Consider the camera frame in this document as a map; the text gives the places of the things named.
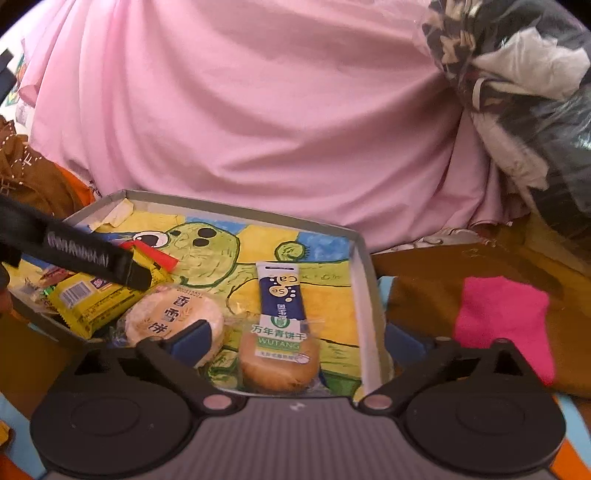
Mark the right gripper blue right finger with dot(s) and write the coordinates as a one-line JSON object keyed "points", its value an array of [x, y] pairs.
{"points": [[406, 348]]}

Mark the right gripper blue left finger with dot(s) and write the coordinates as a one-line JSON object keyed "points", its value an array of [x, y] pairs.
{"points": [[190, 345]]}

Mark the round rice cracker packet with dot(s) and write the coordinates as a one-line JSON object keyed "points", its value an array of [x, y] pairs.
{"points": [[166, 310]]}

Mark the dark dried meat packet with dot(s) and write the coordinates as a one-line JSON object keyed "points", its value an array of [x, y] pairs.
{"points": [[34, 283]]}

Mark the round brown biscuit packet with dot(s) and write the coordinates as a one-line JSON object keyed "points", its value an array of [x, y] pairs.
{"points": [[278, 355]]}

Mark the yellow biscuit bar packet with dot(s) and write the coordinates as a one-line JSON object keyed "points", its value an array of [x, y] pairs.
{"points": [[86, 304]]}

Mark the brown patterned PF blanket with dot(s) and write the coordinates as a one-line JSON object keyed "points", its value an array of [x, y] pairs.
{"points": [[30, 178]]}

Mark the colourful striped cartoon blanket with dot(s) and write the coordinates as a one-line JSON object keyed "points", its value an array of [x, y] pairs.
{"points": [[460, 413]]}

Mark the red snack packet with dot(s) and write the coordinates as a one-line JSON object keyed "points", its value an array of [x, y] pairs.
{"points": [[167, 262]]}

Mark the blue white stick sachet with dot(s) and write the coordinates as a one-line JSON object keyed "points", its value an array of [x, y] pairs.
{"points": [[280, 292]]}

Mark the pink cloth patch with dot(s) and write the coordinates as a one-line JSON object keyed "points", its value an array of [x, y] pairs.
{"points": [[496, 307]]}

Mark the grey cardboard tray box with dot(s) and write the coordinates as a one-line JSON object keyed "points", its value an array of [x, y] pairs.
{"points": [[217, 248]]}

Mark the pink bed sheet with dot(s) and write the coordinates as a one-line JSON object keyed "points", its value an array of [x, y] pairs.
{"points": [[322, 110]]}

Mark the clothes pile in plastic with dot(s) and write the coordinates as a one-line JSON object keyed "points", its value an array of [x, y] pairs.
{"points": [[522, 69]]}

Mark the colourful wall poster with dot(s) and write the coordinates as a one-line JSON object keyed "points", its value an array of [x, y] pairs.
{"points": [[13, 66]]}

